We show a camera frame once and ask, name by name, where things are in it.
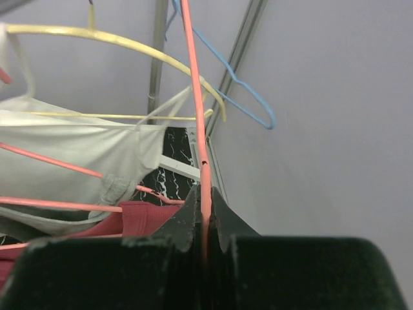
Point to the maroon tank top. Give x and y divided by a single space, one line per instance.
138 218

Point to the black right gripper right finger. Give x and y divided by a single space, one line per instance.
251 271

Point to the light blue wire hanger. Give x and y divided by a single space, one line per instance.
245 34

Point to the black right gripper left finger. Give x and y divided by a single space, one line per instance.
160 271

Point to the white tank top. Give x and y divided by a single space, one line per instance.
123 153

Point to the cream plastic hanger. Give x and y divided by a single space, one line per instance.
97 35

